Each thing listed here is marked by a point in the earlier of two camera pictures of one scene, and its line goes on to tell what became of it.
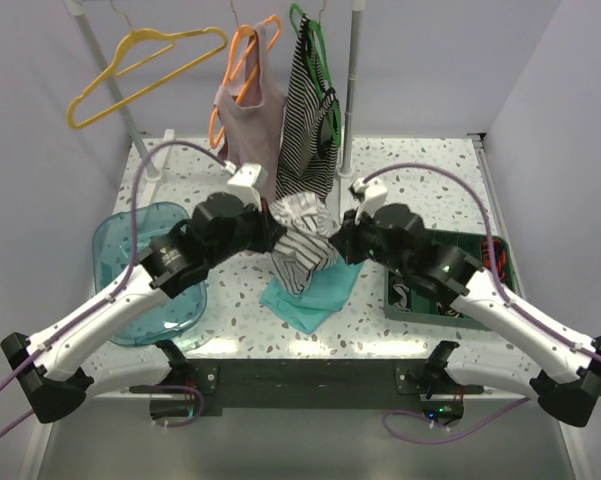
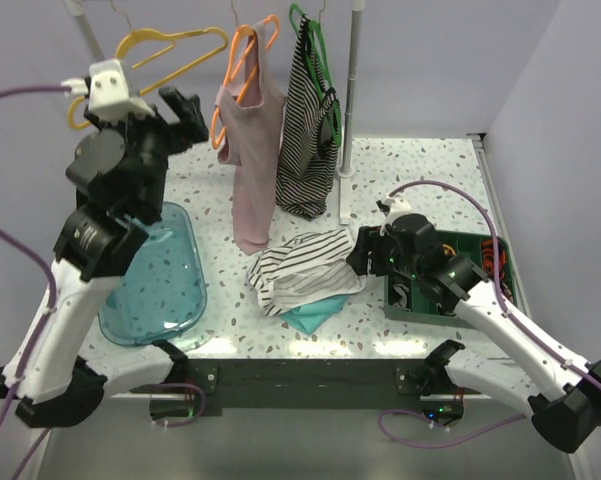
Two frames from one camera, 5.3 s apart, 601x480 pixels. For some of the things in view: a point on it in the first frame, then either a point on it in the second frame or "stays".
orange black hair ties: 499,253 stays
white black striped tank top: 304,246 → 306,266
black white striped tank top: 309,142 stays
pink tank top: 251,111 stays
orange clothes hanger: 228,78 stays
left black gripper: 270,231 → 191,127
